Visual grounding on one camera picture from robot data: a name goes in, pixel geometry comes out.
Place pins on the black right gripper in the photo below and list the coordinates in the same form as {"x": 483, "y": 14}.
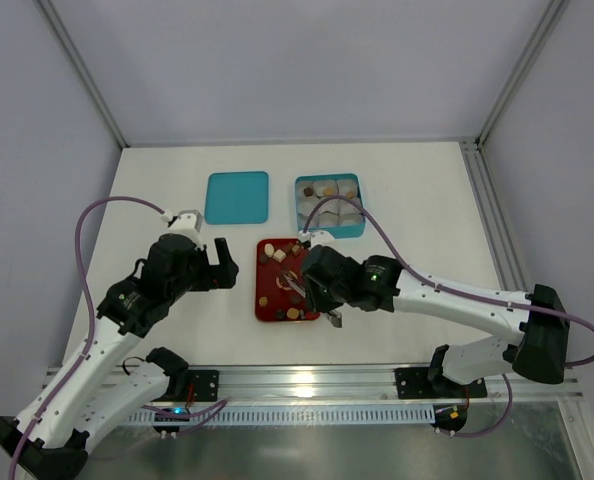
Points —
{"x": 313, "y": 292}

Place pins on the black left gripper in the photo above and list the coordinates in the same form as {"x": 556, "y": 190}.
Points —
{"x": 213, "y": 272}

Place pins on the metal tongs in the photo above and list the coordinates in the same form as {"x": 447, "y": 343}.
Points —
{"x": 334, "y": 317}

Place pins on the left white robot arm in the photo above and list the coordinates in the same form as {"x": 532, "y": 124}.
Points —
{"x": 53, "y": 437}

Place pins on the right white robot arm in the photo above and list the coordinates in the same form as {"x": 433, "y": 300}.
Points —
{"x": 526, "y": 333}

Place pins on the golden scalloped round chocolate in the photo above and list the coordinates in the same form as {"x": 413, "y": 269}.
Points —
{"x": 292, "y": 313}

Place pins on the white square chocolate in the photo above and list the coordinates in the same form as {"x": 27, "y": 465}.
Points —
{"x": 279, "y": 256}

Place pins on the red rectangular tray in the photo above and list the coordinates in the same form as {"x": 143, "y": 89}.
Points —
{"x": 270, "y": 283}

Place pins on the teal square tin box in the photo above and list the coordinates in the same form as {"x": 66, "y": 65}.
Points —
{"x": 337, "y": 232}

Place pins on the white paper cup liner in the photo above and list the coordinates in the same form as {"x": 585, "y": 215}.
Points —
{"x": 305, "y": 206}
{"x": 349, "y": 206}
{"x": 332, "y": 206}
{"x": 302, "y": 220}
{"x": 328, "y": 220}
{"x": 350, "y": 220}
{"x": 300, "y": 186}
{"x": 346, "y": 185}
{"x": 320, "y": 185}

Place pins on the teal tin lid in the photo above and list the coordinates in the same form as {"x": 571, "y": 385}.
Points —
{"x": 237, "y": 198}

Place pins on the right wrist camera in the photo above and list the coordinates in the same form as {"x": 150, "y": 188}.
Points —
{"x": 310, "y": 239}

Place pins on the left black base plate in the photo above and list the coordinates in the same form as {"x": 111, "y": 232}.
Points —
{"x": 201, "y": 386}

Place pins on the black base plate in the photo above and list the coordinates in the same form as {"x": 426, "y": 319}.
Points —
{"x": 415, "y": 383}
{"x": 201, "y": 386}

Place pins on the aluminium front rail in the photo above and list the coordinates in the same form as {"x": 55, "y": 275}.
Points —
{"x": 364, "y": 383}

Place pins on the aluminium rail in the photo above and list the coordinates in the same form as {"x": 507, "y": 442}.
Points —
{"x": 364, "y": 383}
{"x": 503, "y": 250}

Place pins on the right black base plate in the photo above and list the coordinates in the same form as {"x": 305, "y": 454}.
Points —
{"x": 415, "y": 383}

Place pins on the white slotted cable duct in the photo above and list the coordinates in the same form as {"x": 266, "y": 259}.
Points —
{"x": 295, "y": 415}

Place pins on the right side aluminium rail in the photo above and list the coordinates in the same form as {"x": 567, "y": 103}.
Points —
{"x": 503, "y": 250}

